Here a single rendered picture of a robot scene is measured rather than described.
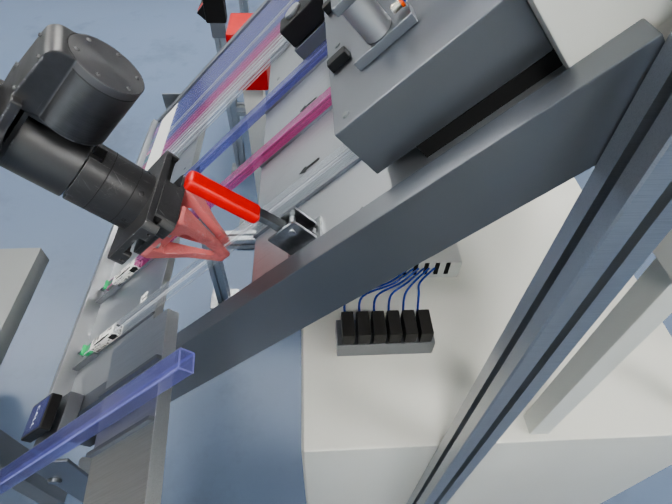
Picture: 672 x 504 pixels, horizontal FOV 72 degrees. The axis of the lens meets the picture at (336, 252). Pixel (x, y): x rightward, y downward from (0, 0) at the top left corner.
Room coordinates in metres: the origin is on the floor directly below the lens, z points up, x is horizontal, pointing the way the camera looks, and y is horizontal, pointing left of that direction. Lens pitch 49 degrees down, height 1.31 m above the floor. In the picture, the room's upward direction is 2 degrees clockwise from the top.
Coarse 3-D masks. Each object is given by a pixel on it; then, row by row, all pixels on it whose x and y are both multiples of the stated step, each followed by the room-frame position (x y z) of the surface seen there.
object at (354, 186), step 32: (288, 64) 0.61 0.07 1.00; (320, 64) 0.53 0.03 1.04; (288, 96) 0.52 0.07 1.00; (320, 128) 0.40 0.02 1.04; (288, 160) 0.39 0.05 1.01; (320, 160) 0.35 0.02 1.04; (352, 160) 0.32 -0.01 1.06; (416, 160) 0.27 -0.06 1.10; (320, 192) 0.31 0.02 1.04; (352, 192) 0.28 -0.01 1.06; (384, 192) 0.26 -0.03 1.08; (256, 256) 0.28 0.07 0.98
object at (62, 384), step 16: (144, 144) 0.78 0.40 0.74; (144, 160) 0.73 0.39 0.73; (112, 224) 0.55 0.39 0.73; (112, 240) 0.51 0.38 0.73; (96, 272) 0.44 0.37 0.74; (96, 288) 0.42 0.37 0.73; (96, 304) 0.39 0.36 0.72; (80, 320) 0.35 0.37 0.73; (80, 336) 0.33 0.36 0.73; (64, 352) 0.30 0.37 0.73; (64, 368) 0.28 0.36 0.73; (64, 384) 0.26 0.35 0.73
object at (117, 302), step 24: (192, 144) 0.64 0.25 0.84; (120, 264) 0.46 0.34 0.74; (144, 264) 0.40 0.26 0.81; (168, 264) 0.37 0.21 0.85; (120, 288) 0.39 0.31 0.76; (144, 288) 0.35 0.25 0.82; (120, 312) 0.34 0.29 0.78; (96, 336) 0.33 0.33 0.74; (120, 336) 0.29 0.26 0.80; (96, 360) 0.28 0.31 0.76; (96, 384) 0.24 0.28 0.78
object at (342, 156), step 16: (336, 160) 0.32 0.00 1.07; (304, 176) 0.32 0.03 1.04; (320, 176) 0.32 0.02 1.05; (288, 192) 0.32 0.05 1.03; (304, 192) 0.31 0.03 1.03; (272, 208) 0.31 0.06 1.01; (288, 208) 0.31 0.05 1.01; (256, 224) 0.31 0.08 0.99; (224, 240) 0.32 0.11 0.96; (240, 240) 0.31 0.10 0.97; (192, 272) 0.30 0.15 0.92; (160, 288) 0.31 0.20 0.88; (176, 288) 0.30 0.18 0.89; (144, 304) 0.30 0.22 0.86; (160, 304) 0.30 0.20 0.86; (128, 320) 0.30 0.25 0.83
